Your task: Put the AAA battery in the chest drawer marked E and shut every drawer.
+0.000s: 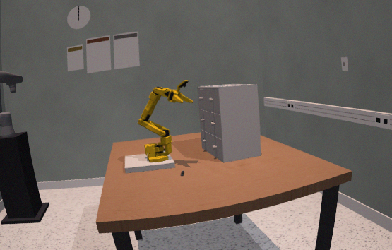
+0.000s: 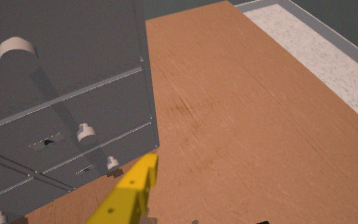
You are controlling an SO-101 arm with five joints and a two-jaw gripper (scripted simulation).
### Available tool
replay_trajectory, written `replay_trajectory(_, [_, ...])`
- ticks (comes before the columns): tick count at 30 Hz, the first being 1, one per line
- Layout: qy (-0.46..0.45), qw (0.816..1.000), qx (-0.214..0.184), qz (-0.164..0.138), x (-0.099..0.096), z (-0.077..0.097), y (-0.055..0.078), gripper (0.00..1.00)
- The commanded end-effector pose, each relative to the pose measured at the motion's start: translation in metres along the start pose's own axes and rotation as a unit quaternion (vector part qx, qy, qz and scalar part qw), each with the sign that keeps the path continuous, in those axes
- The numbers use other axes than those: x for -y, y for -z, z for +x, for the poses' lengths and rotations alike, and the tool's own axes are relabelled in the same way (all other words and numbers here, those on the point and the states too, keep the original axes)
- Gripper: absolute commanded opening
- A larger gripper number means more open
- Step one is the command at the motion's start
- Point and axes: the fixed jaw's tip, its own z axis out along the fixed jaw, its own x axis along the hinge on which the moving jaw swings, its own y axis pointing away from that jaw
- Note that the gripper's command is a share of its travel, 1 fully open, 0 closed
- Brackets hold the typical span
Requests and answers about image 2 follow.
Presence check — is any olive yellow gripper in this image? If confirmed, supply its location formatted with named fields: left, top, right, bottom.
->
left=84, top=154, right=159, bottom=224

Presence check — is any dark grey chest of drawers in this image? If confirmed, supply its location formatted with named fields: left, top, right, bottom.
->
left=0, top=0, right=160, bottom=223

